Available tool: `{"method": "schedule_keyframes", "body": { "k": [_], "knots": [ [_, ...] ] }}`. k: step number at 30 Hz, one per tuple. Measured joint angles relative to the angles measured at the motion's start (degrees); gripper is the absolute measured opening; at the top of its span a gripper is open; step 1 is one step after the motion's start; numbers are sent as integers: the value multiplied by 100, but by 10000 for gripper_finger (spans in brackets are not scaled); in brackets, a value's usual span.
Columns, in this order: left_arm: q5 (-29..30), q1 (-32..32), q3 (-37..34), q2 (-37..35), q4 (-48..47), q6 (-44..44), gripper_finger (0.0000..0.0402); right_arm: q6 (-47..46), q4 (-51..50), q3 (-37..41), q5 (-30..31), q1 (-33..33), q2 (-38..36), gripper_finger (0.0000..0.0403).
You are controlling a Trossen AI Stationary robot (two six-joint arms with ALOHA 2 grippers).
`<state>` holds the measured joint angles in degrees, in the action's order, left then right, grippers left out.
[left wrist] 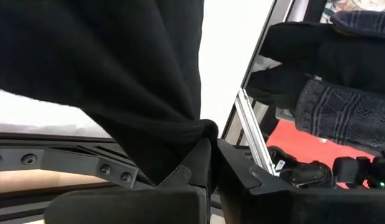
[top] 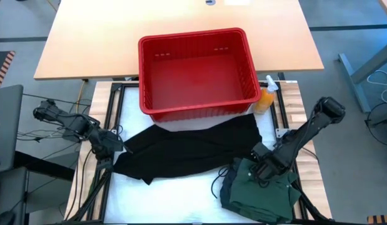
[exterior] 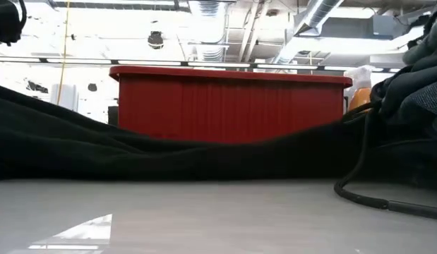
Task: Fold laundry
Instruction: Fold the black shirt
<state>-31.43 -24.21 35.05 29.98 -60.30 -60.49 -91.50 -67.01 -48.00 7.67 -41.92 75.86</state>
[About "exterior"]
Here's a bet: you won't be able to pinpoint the black ceiling fixture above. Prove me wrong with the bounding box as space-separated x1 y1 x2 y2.
147 30 165 50

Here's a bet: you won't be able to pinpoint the black cable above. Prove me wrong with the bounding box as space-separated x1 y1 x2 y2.
333 100 437 222
16 0 28 35

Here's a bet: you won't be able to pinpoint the red plastic laundry bin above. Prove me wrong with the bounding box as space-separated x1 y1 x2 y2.
108 65 353 145

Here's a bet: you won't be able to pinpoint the dark blue denim jeans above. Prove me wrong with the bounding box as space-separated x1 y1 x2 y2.
359 133 437 190

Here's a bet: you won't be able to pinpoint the ribbed silver air duct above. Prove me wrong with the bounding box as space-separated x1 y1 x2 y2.
188 0 229 64

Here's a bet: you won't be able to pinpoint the orange spray bottle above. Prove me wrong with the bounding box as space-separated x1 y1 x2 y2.
343 65 376 113

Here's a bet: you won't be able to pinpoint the black monitor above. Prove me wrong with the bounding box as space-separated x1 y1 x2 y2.
107 105 119 127

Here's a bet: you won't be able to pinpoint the black knit garment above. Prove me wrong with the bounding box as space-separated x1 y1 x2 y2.
0 83 380 182

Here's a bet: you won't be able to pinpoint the yellow hanging cord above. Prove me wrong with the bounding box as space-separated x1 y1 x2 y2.
55 0 71 106

